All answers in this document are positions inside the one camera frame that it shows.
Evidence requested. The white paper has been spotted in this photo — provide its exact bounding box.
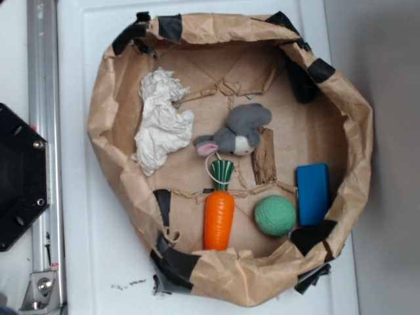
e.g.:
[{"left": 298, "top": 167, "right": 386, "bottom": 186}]
[{"left": 132, "top": 68, "right": 195, "bottom": 177}]

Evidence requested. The brown paper bag tray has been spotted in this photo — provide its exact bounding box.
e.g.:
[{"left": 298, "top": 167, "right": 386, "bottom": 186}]
[{"left": 87, "top": 13, "right": 373, "bottom": 306}]

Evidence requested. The grey plush bunny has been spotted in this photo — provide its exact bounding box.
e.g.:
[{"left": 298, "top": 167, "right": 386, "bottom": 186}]
[{"left": 193, "top": 103, "right": 272, "bottom": 157}]

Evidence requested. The orange plastic carrot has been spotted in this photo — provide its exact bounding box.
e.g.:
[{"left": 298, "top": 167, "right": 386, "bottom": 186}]
[{"left": 204, "top": 159, "right": 235, "bottom": 251}]

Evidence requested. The brown wood piece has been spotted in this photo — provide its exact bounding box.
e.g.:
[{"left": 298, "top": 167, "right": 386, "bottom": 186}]
[{"left": 253, "top": 127, "right": 277, "bottom": 184}]

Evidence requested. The green foam ball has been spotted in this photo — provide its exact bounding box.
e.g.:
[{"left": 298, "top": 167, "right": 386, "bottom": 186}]
[{"left": 254, "top": 195, "right": 297, "bottom": 237}]

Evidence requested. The blue rectangular block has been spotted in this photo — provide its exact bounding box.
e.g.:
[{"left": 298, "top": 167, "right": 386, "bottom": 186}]
[{"left": 296, "top": 163, "right": 330, "bottom": 226}]

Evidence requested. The white tray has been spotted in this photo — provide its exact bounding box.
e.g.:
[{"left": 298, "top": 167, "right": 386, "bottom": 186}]
[{"left": 57, "top": 1, "right": 359, "bottom": 314}]

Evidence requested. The aluminium rail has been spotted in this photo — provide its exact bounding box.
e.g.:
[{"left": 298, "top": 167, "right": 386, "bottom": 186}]
[{"left": 26, "top": 0, "right": 66, "bottom": 273}]

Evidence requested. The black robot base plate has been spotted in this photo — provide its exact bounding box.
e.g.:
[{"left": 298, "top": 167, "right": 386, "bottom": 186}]
[{"left": 1, "top": 104, "right": 49, "bottom": 252}]

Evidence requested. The metal corner bracket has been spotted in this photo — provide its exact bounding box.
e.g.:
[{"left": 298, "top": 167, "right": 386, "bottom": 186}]
[{"left": 18, "top": 270, "right": 64, "bottom": 314}]

